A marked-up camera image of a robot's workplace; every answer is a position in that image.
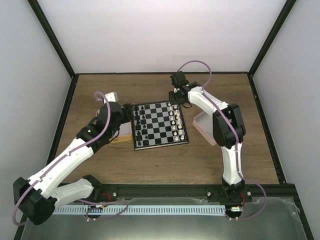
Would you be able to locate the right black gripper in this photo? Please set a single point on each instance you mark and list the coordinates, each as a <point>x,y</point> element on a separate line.
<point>172,101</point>

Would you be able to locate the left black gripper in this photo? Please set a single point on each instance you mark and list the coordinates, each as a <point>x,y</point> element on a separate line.
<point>128,113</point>

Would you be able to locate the gold metal tin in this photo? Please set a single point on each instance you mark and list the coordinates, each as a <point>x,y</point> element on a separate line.
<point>122,136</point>

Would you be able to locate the black and silver chessboard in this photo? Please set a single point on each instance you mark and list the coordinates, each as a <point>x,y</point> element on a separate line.
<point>154,125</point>

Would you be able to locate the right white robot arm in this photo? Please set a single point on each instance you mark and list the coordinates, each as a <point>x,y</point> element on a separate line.
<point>227,127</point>

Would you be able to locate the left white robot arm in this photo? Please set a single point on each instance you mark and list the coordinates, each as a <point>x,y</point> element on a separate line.
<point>39,195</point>

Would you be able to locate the pink embossed metal tin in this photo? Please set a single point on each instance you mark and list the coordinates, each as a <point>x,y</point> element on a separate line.
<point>204,125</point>

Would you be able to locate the light blue slotted strip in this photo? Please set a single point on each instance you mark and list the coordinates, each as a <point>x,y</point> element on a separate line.
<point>146,210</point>

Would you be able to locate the metal sheet cover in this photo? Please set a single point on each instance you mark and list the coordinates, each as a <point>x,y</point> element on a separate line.
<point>278,221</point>

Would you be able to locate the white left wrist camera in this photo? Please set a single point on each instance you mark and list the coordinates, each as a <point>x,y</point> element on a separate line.
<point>110,97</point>

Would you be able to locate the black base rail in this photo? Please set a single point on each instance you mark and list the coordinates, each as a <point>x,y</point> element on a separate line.
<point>210,192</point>

